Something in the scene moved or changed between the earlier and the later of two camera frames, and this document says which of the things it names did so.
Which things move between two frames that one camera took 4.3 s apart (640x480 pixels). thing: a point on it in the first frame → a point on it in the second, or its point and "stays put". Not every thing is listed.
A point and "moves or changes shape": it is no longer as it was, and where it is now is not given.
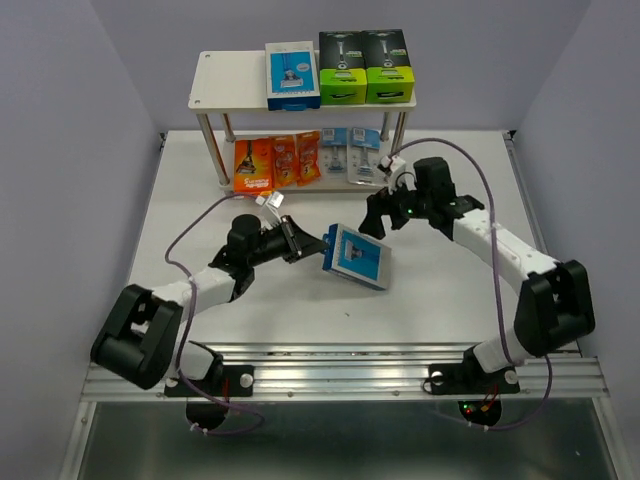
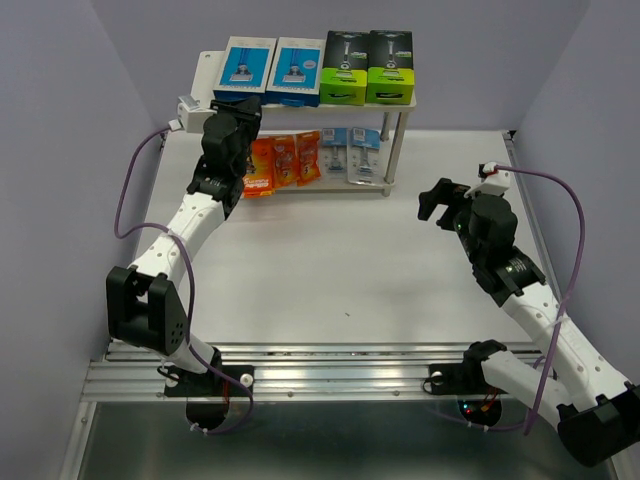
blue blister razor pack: (364, 154) stays put
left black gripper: (299, 244) → (253, 117)
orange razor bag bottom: (285, 164) stays put
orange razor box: (253, 165) stays put
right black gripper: (381, 203) → (445, 192)
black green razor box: (390, 76) stays put
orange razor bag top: (308, 156) stays put
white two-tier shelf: (230, 82) stays put
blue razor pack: (357, 256) → (245, 68)
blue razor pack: (292, 77) moves or changes shape
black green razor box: (342, 73) stays put
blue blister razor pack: (334, 153) stays put
